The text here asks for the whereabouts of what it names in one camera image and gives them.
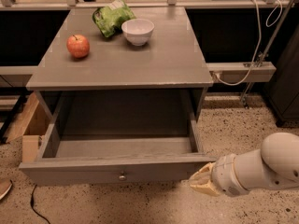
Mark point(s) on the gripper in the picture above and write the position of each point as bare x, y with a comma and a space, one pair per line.
224, 175

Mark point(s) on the grey top drawer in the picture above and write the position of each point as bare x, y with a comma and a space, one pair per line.
93, 136

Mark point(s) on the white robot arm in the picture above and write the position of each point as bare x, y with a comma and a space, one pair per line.
274, 166

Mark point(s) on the metal drawer knob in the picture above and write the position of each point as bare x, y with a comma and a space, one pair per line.
122, 176

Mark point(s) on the slanted metal rod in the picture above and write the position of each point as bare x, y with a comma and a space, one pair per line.
257, 60

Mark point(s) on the dark grey cabinet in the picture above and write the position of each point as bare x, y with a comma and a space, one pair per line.
282, 91

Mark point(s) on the grey wooden cabinet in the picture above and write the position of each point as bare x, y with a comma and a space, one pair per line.
170, 60

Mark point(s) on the white bowl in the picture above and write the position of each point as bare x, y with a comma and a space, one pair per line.
137, 31

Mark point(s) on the red apple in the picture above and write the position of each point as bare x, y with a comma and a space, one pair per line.
78, 46

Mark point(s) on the green chip bag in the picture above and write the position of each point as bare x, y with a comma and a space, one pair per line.
109, 19

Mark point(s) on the shoe tip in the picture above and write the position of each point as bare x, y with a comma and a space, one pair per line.
5, 187

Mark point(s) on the grey metal rail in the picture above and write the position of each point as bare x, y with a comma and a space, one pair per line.
237, 73

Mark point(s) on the wooden box frame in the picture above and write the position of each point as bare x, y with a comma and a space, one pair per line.
30, 126

